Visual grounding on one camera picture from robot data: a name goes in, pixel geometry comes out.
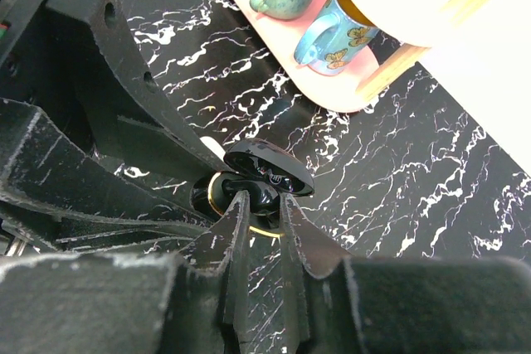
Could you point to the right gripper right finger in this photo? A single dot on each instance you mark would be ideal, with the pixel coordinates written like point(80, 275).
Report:
point(336, 302)

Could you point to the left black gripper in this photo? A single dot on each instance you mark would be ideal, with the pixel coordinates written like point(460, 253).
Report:
point(77, 61)

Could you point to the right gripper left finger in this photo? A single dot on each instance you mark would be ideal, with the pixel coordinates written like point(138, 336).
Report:
point(180, 302)

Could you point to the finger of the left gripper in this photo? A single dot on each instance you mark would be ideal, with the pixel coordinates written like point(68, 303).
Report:
point(58, 198)

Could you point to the beige earbud charging case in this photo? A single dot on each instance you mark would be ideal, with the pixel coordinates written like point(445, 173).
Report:
point(214, 146)

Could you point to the black earbud charging case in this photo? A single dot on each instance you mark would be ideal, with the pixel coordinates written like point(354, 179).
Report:
point(260, 168)

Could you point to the blue butterfly mug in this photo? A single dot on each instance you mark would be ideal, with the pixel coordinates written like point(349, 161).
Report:
point(334, 38)

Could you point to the pink three-tier wooden shelf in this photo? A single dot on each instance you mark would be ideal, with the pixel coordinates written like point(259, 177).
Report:
point(407, 30)

